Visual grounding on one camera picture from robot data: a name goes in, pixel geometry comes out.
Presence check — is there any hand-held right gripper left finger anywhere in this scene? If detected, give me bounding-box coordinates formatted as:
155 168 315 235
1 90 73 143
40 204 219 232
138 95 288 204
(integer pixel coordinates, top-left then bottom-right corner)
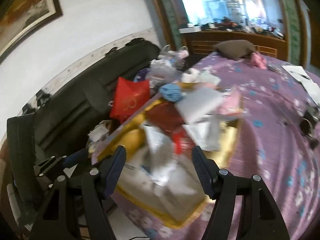
26 145 127 240

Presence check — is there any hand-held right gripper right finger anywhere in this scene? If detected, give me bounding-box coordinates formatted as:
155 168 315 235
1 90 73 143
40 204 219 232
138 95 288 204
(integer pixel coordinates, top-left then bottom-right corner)
191 145 292 240

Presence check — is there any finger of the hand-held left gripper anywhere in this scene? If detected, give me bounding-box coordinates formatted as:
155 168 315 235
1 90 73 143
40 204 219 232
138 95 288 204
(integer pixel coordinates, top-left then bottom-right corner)
34 149 88 179

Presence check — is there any yellow cardboard box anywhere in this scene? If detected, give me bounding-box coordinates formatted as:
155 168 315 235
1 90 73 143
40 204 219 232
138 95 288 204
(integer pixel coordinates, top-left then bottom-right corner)
91 80 244 229

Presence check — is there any dark red packet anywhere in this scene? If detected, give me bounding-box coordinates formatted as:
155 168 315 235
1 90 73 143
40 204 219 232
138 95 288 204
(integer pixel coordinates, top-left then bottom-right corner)
144 99 187 133

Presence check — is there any crumpled white paper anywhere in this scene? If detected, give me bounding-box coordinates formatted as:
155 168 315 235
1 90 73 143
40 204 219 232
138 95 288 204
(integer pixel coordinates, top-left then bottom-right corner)
87 121 110 142

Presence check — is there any white blue-print packet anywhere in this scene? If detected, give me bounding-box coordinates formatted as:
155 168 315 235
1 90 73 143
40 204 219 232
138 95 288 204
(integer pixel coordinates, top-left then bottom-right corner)
117 152 205 215

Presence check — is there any purple floral tablecloth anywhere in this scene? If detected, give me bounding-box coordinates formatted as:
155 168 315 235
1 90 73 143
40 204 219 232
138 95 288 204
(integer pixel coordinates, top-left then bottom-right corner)
91 51 320 240

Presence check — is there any small black device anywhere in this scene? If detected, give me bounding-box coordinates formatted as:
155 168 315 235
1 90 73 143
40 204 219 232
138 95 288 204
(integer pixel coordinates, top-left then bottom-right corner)
22 102 34 115
36 88 52 107

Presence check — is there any red fabric bag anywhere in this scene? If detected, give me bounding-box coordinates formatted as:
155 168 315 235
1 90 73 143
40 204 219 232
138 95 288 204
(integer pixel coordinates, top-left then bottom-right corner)
109 77 150 123

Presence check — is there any blue cloth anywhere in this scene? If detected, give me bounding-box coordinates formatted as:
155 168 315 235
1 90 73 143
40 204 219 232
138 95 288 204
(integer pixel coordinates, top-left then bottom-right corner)
159 83 187 102

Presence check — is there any purple bag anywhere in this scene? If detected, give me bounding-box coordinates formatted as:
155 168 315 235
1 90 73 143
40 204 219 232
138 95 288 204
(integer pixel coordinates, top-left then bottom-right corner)
134 69 150 83

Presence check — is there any white cloth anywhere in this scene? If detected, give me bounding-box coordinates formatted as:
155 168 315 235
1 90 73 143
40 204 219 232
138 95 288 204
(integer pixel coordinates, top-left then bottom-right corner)
181 69 200 82

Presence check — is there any white plastic bag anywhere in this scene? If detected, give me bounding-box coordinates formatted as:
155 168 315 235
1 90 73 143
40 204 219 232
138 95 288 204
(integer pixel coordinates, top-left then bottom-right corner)
149 59 183 84

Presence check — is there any black motor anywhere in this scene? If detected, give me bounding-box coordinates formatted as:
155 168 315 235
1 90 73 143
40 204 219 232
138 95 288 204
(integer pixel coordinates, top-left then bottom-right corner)
301 110 320 143

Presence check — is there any pink cloth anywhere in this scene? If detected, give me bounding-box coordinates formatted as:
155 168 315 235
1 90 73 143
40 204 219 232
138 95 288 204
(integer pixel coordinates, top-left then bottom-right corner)
250 52 268 70

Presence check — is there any white paper sheet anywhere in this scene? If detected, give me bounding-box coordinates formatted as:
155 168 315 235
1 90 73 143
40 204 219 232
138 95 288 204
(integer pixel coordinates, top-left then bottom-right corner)
300 77 320 103
281 65 313 81

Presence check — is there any black pen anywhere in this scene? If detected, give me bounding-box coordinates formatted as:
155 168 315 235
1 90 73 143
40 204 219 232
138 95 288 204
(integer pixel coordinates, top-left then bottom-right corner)
290 71 310 79

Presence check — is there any white flat box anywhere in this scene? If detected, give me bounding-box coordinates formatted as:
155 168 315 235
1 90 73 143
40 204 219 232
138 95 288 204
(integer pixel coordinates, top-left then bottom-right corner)
179 26 202 34

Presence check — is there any row of small items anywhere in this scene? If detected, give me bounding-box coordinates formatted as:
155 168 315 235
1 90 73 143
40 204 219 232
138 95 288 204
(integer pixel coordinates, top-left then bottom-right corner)
200 16 285 38

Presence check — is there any framed painting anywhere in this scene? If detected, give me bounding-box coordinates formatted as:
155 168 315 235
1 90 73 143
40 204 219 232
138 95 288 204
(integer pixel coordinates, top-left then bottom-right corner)
0 0 63 58

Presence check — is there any green bamboo pattern panel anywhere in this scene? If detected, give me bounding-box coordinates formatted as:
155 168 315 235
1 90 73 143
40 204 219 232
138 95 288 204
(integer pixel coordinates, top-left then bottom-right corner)
275 0 303 63
152 0 185 53

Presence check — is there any large glass window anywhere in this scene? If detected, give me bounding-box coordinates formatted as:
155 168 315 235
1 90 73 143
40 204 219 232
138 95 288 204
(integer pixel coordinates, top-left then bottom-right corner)
175 0 285 28

